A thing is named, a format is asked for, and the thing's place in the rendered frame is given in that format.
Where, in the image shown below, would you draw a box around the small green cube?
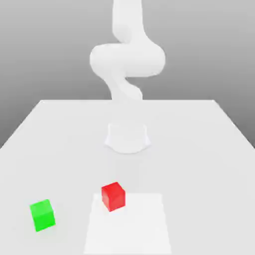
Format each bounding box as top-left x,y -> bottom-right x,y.
29,199 -> 56,233

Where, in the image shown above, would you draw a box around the small red cube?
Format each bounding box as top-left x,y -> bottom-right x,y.
101,181 -> 126,212

